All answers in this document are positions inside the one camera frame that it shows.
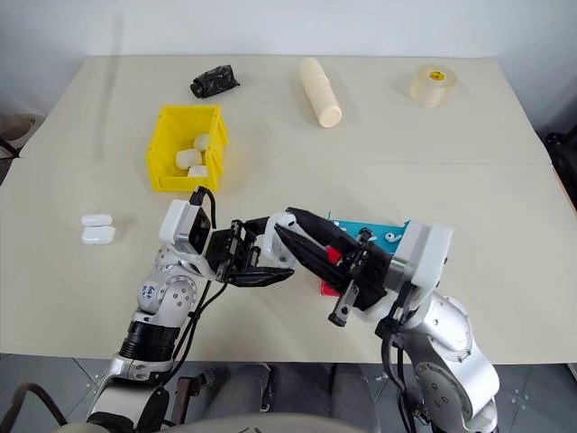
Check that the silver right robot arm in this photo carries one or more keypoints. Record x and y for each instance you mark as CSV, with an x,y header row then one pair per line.
x,y
451,343

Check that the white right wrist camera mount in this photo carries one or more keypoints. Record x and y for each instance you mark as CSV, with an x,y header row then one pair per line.
x,y
428,252

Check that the cream paper cup stack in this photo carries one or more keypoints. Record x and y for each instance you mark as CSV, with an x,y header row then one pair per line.
x,y
321,92

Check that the white earbud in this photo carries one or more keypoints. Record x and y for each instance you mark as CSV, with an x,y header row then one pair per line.
x,y
393,237

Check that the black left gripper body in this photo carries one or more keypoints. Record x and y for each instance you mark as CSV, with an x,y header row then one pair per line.
x,y
230,252

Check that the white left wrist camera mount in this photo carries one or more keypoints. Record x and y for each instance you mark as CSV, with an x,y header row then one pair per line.
x,y
176,221

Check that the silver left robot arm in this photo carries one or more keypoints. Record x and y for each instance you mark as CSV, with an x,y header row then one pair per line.
x,y
173,295

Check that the red tray base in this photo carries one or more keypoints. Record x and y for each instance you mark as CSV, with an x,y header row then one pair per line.
x,y
326,288

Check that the black bulky object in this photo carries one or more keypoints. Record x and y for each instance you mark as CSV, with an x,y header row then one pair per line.
x,y
563,153

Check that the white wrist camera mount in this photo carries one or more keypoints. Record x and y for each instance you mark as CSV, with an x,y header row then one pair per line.
x,y
428,252
176,221

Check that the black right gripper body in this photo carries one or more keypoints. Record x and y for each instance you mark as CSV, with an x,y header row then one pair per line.
x,y
369,275

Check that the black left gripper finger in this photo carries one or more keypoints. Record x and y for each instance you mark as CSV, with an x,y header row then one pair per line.
x,y
263,276
260,224

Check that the yellow plastic bin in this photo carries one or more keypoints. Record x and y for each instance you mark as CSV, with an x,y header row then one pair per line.
x,y
173,180

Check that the clear tape roll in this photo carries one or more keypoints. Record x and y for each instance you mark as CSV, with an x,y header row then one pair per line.
x,y
433,85

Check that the crumpled black plastic bag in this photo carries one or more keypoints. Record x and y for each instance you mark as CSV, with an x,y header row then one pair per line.
x,y
214,81

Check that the teal earbud tray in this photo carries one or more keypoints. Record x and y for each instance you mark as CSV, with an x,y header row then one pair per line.
x,y
383,227

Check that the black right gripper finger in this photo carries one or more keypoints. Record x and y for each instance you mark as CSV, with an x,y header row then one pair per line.
x,y
311,257
326,232

